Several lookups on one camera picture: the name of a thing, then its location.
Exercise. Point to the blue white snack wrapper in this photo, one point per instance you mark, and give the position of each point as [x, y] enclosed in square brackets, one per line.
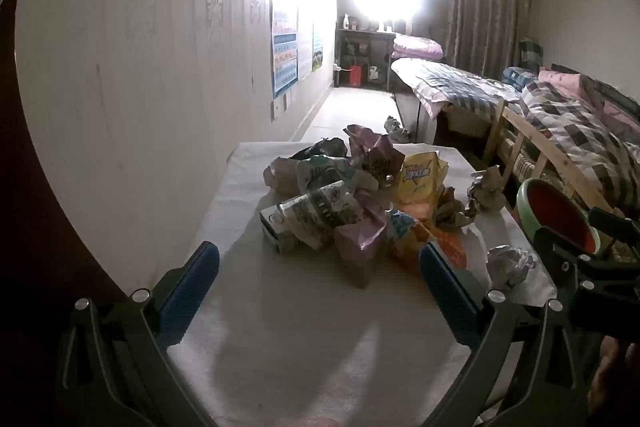
[401, 227]

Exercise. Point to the patterned curtain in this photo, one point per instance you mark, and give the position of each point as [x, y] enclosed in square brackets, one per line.
[482, 7]

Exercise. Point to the crushed patterned milk carton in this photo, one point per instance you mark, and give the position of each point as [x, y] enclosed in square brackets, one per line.
[322, 209]

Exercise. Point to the white wall socket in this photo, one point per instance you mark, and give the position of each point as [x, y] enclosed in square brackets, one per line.
[275, 109]
[286, 101]

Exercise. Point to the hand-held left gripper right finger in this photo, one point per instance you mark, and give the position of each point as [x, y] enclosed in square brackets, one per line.
[447, 292]

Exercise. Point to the crumpled paper ball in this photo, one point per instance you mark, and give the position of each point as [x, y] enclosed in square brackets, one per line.
[485, 194]
[452, 211]
[510, 264]

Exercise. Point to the pink quilt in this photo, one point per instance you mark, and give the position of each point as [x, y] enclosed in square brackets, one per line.
[575, 82]

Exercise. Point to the pale chart wall poster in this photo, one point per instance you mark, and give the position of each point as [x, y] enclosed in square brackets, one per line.
[305, 52]

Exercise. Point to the pale pink flat carton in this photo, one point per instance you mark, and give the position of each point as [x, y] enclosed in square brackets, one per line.
[281, 173]

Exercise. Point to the orange snack wrapper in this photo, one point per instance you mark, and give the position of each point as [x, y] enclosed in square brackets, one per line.
[442, 249]

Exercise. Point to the dark crumpled wrapper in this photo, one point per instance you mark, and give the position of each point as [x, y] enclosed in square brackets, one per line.
[320, 148]

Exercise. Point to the red box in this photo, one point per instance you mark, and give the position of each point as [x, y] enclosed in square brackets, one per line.
[355, 76]

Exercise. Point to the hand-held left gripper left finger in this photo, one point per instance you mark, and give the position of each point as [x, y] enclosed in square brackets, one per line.
[192, 287]

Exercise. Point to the person's right hand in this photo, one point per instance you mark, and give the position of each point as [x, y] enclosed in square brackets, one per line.
[617, 377]

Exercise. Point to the pink purple drink carton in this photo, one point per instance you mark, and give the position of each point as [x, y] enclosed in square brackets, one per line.
[361, 244]

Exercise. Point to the white box carton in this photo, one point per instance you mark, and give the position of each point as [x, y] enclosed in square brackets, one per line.
[274, 227]

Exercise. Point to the blue chart wall poster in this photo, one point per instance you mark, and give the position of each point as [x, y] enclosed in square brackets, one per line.
[285, 52]

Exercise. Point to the green bin with red inside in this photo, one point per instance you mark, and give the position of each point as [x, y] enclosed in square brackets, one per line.
[550, 207]

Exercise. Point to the torn open yellow carton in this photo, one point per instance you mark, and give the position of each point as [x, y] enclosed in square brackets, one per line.
[420, 181]

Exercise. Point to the blue folded blanket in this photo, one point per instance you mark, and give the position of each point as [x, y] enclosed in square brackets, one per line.
[517, 76]

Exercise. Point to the blue plaid bag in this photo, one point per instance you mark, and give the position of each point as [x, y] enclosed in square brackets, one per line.
[530, 51]

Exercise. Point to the crumpled blue white carton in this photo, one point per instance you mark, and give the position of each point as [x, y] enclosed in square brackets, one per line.
[322, 171]

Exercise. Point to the pink pillow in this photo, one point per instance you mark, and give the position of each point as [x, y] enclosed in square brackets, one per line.
[417, 42]
[415, 54]

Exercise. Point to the dark shelf unit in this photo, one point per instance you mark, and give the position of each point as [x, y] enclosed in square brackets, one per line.
[362, 38]

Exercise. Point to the pink crumpled wrapper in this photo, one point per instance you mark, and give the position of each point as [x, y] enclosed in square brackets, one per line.
[372, 154]

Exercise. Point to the green picture wall poster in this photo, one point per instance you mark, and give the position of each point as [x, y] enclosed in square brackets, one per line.
[318, 49]

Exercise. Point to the white tablecloth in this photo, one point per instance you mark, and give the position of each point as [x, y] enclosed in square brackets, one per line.
[300, 337]

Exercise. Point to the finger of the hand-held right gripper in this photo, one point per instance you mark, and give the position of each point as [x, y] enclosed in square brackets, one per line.
[552, 244]
[607, 218]

